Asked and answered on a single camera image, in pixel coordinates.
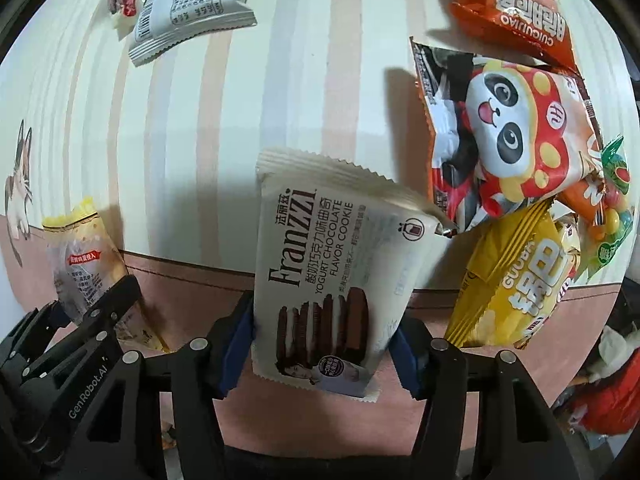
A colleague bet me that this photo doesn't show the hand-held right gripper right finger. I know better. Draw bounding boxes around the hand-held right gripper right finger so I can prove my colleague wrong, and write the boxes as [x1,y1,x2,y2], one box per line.
[389,317,573,480]

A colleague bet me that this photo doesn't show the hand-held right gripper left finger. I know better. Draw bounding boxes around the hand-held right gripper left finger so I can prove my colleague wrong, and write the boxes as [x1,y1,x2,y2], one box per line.
[95,290,256,480]

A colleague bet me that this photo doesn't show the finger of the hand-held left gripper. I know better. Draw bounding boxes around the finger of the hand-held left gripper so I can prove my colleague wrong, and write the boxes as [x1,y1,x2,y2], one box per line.
[0,301,69,362]
[60,275,144,361]

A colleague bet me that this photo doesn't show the clear yellow cake packet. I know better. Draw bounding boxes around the clear yellow cake packet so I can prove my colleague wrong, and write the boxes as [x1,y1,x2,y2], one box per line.
[41,196,171,353]

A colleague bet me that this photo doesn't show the cream chocolate cookie packet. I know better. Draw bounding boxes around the cream chocolate cookie packet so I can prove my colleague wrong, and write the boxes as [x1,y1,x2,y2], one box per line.
[251,147,453,402]

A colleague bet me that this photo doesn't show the yellow chip packet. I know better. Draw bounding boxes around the yellow chip packet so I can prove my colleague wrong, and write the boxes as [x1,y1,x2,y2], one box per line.
[444,200,583,350]

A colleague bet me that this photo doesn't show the panda print snack packet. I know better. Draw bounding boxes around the panda print snack packet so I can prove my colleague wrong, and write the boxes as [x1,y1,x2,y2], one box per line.
[410,36,608,233]

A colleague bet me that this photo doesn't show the clear green fruit candy bag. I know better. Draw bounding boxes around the clear green fruit candy bag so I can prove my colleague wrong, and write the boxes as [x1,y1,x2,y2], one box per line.
[575,134,635,281]

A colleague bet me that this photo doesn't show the white grey snack packet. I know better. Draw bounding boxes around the white grey snack packet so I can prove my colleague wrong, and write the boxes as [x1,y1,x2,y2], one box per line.
[127,0,258,66]

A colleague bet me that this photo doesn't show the orange snack packet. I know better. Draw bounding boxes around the orange snack packet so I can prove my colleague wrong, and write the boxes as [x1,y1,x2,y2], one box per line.
[439,0,578,72]

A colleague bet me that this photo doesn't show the striped cat-print bedsheet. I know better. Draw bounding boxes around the striped cat-print bedsheet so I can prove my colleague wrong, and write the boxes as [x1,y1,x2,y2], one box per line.
[0,0,628,461]

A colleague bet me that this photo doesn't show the white crumpled tissue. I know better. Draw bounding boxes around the white crumpled tissue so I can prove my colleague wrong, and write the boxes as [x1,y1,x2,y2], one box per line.
[587,325,640,378]

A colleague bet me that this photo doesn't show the red bag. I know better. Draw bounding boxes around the red bag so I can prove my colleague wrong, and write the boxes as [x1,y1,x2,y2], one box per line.
[567,360,640,436]

